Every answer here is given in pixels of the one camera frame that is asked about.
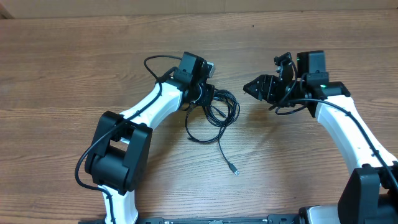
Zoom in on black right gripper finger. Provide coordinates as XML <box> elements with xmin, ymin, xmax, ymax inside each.
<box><xmin>249</xmin><ymin>82</ymin><xmax>277</xmax><ymax>103</ymax></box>
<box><xmin>243</xmin><ymin>75</ymin><xmax>273</xmax><ymax>93</ymax></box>

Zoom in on black USB cable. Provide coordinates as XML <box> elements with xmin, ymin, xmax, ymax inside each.
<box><xmin>184</xmin><ymin>88</ymin><xmax>241</xmax><ymax>177</ymax></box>

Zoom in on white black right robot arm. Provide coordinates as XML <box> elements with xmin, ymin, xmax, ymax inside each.
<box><xmin>243</xmin><ymin>50</ymin><xmax>397</xmax><ymax>223</ymax></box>

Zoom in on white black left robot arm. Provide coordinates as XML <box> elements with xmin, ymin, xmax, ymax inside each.
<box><xmin>77</xmin><ymin>52</ymin><xmax>215</xmax><ymax>223</ymax></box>

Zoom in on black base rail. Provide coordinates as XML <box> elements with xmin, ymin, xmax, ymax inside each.
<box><xmin>77</xmin><ymin>213</ymin><xmax>308</xmax><ymax>224</ymax></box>

